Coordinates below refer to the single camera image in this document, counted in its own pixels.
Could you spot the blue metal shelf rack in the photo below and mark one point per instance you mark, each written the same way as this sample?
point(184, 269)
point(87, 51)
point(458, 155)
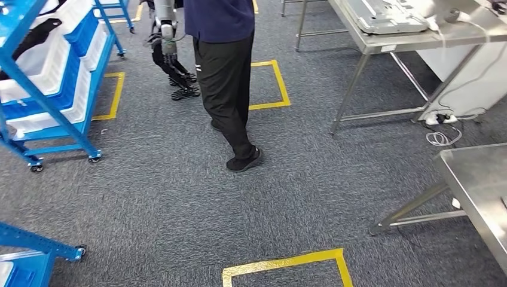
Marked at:
point(127, 16)
point(35, 241)
point(59, 117)

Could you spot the stainless steel workbench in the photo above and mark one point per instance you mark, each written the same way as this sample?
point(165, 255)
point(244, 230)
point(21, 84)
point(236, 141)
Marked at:
point(483, 186)

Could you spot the black plastic panel part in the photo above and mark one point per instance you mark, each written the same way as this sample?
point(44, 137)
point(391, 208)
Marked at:
point(35, 35)

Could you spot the person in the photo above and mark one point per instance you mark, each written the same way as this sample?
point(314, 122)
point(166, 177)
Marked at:
point(221, 79)

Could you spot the stamped metal plate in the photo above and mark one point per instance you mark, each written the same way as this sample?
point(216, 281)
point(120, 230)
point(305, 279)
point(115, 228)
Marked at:
point(380, 16)

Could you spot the white plastic bin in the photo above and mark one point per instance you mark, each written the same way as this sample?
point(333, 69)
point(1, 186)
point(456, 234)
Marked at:
point(43, 67)
point(95, 47)

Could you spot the steel side table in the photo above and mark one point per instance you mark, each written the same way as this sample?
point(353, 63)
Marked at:
point(412, 41)

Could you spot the blue plastic bin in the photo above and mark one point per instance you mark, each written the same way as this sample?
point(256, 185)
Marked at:
point(81, 35)

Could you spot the white cabinet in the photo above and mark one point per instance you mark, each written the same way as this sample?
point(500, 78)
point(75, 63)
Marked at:
point(475, 87)

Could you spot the white barcode scanner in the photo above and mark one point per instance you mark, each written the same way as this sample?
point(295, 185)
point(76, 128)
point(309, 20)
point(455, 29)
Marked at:
point(451, 16)

